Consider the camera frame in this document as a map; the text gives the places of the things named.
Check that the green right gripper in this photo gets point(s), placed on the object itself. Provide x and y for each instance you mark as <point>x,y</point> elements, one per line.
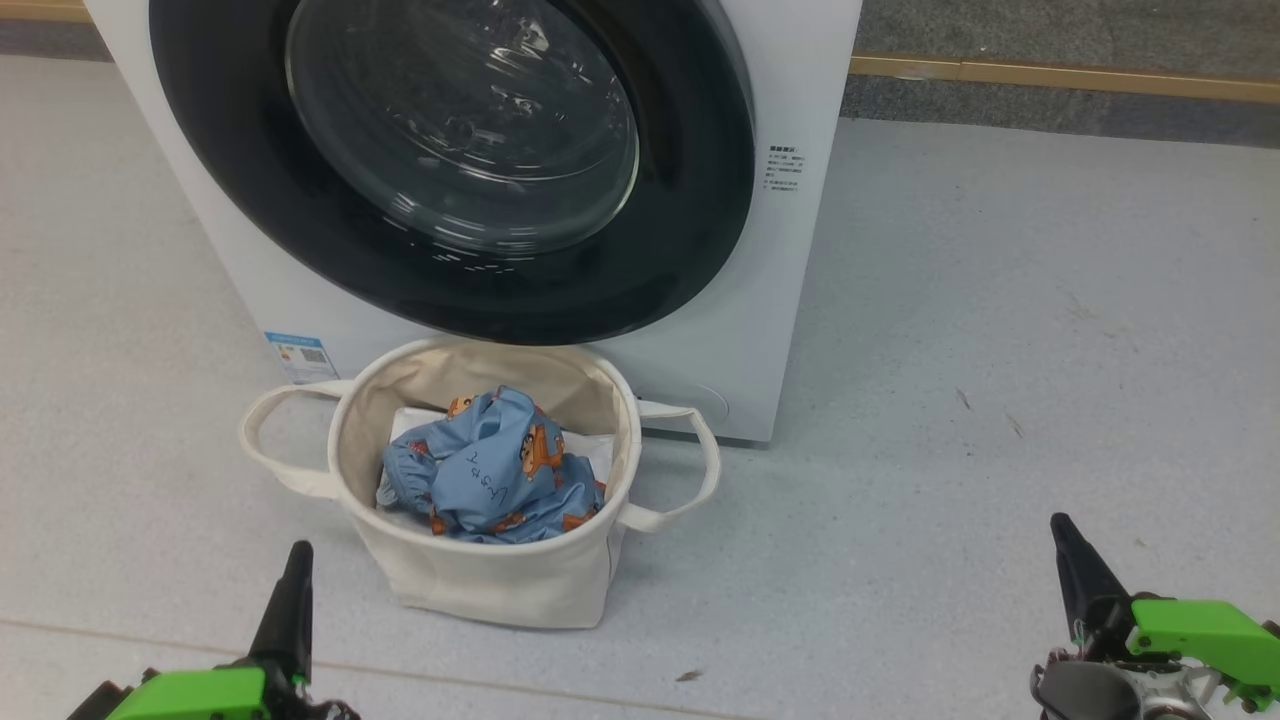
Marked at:
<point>1210,635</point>

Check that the washing machine door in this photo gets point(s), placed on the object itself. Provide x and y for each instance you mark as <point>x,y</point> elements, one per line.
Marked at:
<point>260,220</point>

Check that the round filter cover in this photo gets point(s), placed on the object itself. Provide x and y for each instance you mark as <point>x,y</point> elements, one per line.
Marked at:
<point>712,400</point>

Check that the blue energy label sticker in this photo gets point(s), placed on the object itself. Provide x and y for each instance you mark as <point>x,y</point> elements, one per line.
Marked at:
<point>298,358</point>

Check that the small printed text sticker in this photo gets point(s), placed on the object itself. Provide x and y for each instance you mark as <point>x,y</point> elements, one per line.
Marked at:
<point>784,168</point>

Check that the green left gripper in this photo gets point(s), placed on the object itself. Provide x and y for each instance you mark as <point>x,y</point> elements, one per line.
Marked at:
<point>190,695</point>

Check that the blue patterned garment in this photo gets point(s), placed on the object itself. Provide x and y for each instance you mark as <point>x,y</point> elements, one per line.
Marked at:
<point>490,470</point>

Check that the white cloth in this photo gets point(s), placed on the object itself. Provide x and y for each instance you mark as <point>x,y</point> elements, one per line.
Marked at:
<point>590,450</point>

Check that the cream canvas laundry basket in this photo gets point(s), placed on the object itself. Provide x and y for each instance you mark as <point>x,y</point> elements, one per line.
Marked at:
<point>500,590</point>

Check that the white front-load washing machine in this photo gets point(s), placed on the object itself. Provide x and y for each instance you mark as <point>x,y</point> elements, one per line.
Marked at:
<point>790,280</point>

